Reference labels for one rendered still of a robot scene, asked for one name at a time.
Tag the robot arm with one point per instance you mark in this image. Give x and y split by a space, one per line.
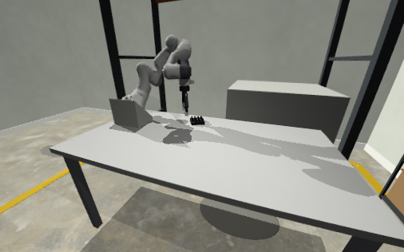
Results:
146 74

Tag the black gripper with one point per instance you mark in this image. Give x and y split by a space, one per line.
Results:
185 89

